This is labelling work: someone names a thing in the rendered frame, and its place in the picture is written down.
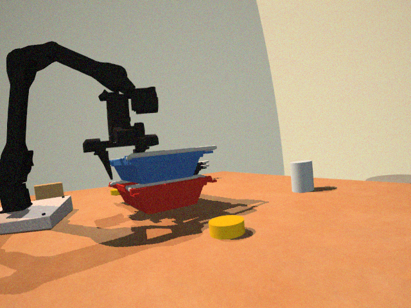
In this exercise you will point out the grey cylinder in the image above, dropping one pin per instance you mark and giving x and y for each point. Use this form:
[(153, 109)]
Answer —
[(302, 176)]

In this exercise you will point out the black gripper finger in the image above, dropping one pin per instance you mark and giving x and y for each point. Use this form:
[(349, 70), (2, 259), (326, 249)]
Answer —
[(104, 157), (140, 150)]

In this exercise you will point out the yellow short cylinder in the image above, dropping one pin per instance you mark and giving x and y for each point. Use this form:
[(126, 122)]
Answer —
[(114, 192), (227, 227)]

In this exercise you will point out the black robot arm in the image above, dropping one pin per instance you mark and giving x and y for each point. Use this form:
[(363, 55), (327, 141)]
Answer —
[(22, 64)]

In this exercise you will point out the red plastic tray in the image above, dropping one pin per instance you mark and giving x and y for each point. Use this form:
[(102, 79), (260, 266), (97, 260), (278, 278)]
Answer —
[(158, 198)]

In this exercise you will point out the tan rectangular block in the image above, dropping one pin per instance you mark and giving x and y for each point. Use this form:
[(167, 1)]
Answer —
[(47, 191)]

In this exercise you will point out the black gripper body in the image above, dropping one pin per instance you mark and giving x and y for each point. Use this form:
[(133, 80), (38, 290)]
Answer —
[(95, 145)]

